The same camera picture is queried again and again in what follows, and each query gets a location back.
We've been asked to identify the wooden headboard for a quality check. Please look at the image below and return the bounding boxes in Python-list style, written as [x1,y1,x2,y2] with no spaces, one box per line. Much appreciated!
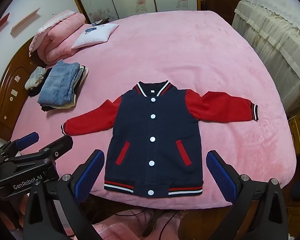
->
[0,36,49,142]

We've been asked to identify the folded pink quilt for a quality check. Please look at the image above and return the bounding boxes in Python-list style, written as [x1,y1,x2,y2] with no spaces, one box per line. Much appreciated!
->
[29,9,87,65]

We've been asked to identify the grey folded cloth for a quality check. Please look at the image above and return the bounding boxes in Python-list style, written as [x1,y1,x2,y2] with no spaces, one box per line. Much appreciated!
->
[24,67,47,90]

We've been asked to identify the pink wooden wall strip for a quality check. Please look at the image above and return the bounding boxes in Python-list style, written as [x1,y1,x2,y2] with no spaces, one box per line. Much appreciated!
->
[10,7,41,34]

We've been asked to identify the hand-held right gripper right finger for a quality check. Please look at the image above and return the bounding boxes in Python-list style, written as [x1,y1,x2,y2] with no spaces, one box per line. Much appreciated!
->
[206,150,290,240]

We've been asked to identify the pink fluffy cloth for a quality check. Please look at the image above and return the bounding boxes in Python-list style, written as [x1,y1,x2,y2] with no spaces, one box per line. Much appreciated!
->
[94,211,188,240]

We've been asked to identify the folded blue jeans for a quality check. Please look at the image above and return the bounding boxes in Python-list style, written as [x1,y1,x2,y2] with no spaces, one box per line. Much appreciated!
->
[37,60,80,107]

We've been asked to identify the black cable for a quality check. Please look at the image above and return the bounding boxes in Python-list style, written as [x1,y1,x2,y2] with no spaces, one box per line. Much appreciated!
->
[70,208,181,240]

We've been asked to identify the navy and red varsity jacket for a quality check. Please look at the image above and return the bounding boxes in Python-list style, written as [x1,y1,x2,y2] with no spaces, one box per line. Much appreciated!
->
[61,80,259,198]

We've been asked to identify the pink bed blanket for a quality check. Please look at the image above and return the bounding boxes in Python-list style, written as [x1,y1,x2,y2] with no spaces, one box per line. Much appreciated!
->
[11,10,297,210]

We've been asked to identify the brown wooden door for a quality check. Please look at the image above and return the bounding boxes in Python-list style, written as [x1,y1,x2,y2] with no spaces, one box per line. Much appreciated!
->
[197,0,243,25]

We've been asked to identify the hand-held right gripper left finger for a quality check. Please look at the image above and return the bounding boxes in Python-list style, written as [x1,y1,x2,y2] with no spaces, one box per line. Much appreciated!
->
[22,149,105,240]

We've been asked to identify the small white printed pillow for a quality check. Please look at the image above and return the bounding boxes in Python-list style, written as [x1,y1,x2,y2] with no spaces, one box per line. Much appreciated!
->
[71,23,120,49]

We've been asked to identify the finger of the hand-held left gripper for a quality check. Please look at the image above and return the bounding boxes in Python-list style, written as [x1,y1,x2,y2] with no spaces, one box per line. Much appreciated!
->
[0,131,40,161]
[0,136,74,167]

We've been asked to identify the red wall strip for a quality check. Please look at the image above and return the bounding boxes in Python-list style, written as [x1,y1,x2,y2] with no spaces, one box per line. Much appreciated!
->
[0,12,10,32]

